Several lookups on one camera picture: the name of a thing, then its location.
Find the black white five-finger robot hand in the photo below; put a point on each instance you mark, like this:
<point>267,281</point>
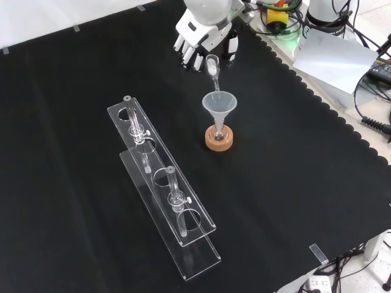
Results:
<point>195,30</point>

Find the clear glass weighing funnel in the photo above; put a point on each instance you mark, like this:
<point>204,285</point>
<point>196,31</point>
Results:
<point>212,70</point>

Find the clear plastic funnel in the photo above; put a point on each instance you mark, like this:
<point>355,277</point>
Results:
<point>219,102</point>

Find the round-bottom glass flask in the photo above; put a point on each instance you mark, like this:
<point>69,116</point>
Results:
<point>218,134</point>

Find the clear acrylic funnel stand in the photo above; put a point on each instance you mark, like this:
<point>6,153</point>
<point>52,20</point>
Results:
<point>159,171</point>

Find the yellow stop button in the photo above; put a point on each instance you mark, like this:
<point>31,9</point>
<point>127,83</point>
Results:
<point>277,16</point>

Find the pale board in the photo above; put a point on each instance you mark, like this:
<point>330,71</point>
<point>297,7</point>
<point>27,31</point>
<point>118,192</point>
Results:
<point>333,59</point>

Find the black bench cloth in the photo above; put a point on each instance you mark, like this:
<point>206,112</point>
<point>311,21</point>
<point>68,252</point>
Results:
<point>91,152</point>

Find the black power adapter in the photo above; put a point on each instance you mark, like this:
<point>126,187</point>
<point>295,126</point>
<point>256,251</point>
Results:
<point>380,68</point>

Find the clear cloth clamp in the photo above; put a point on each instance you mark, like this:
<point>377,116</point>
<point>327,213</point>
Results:
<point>318,254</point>

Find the white power strip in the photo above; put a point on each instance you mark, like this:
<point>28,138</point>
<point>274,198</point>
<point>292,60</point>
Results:
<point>319,283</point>

